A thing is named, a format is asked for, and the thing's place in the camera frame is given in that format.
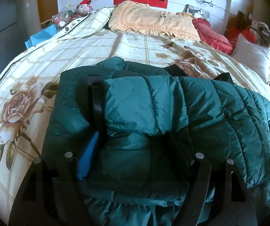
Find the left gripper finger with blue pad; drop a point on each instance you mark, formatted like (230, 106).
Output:
(84, 162)

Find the dark green quilted puffer coat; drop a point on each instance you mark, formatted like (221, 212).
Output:
(150, 123)

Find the cream floral plaid bedspread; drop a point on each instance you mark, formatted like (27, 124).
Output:
(28, 83)

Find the blue bag beside bed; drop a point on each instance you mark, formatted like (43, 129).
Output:
(41, 36)

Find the grey refrigerator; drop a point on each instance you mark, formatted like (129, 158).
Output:
(0, 28)

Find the plush toy with red hat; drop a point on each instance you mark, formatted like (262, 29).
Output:
(84, 7)

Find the yellow ruffled pillow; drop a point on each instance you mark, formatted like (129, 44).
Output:
(140, 18)

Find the red heart-shaped cushion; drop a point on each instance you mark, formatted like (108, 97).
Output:
(211, 37)

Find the framed photo at headboard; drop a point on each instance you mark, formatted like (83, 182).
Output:
(198, 12)

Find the white pillow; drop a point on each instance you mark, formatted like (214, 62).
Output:
(254, 56)

